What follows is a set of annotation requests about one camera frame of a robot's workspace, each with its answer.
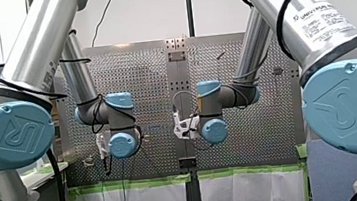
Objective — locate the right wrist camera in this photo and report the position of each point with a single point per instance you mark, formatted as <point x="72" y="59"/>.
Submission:
<point x="181" y="127"/>

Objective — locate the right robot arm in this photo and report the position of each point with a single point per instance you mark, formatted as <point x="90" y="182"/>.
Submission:
<point x="319" y="25"/>

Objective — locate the black upright pole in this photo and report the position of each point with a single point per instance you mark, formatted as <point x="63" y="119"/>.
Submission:
<point x="189" y="9"/>

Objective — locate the connector holder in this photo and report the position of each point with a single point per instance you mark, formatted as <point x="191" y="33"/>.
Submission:
<point x="88" y="161"/>

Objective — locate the black table leg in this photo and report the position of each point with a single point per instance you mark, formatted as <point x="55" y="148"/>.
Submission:
<point x="193" y="192"/>

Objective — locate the grey board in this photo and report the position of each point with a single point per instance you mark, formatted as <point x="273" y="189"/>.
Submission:
<point x="336" y="174"/>

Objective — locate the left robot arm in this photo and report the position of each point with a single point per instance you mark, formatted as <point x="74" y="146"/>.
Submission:
<point x="40" y="44"/>

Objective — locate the metal post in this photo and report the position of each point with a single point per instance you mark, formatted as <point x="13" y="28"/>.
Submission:
<point x="220" y="55"/>

